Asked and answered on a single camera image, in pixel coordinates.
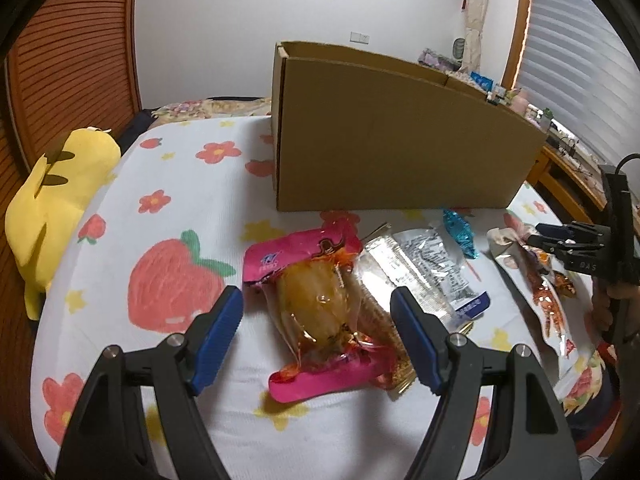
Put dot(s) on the white red-strip snack packet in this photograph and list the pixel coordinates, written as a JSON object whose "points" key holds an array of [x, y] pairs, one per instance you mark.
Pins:
{"points": [[542, 290]]}

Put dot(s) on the pink chicken snack packet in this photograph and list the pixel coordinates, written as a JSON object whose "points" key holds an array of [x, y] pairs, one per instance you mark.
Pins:
{"points": [[310, 295]]}

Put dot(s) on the shiny blue snack packet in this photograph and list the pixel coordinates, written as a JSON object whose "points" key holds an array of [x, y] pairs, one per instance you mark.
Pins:
{"points": [[461, 232]]}

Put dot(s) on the clear gold snack packet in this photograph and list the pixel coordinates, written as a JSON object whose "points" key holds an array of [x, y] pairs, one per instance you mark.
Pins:
{"points": [[372, 280]]}

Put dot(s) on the yellow plush toy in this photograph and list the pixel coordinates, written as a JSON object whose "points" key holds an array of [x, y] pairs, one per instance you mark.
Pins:
{"points": [[55, 190]]}

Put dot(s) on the floral quilt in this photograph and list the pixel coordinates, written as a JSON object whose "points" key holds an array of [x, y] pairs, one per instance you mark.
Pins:
{"points": [[210, 107]]}

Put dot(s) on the blue white packets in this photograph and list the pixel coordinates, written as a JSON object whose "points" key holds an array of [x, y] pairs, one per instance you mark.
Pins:
{"points": [[481, 79]]}

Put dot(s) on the window blind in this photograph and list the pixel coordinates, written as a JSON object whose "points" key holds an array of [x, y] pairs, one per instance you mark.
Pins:
{"points": [[575, 50]]}

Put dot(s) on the white wall outlet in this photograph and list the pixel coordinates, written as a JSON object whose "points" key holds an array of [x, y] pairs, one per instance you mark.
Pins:
{"points": [[360, 37]]}

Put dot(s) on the wooden cabinet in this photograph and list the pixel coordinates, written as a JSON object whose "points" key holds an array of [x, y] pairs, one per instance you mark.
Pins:
{"points": [[560, 180]]}

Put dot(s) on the cream curtain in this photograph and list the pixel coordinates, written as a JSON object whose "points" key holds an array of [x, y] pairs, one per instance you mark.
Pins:
{"points": [[475, 15]]}

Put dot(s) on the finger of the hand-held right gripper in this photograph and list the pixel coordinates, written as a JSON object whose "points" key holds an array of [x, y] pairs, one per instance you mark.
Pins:
{"points": [[547, 247], [560, 231]]}

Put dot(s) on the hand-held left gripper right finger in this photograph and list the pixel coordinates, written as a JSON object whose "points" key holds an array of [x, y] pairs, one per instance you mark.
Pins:
{"points": [[415, 340]]}

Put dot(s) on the white flower-print blanket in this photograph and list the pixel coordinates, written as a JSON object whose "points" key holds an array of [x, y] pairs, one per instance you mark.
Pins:
{"points": [[190, 200]]}

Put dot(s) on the white round gadget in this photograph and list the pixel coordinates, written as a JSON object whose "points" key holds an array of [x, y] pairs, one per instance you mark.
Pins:
{"points": [[458, 48]]}

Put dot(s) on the brown cardboard box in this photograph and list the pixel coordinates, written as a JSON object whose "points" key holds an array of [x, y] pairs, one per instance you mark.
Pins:
{"points": [[395, 135]]}

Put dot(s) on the small bottles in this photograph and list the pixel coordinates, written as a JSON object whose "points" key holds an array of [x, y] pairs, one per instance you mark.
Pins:
{"points": [[500, 96]]}

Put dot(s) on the clear grey-print snack packet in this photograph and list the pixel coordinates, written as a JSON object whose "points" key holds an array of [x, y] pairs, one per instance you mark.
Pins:
{"points": [[435, 260]]}

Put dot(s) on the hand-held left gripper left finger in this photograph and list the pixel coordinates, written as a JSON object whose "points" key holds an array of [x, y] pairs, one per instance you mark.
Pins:
{"points": [[222, 330]]}

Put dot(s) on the purple patterned packets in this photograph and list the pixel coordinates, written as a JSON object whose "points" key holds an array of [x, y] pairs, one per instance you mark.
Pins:
{"points": [[437, 58]]}

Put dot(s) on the person's right hand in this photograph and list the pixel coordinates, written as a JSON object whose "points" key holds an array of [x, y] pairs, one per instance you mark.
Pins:
{"points": [[602, 307]]}

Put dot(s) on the wooden louvered door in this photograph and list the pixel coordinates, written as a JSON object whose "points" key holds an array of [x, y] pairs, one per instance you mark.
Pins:
{"points": [[75, 60]]}

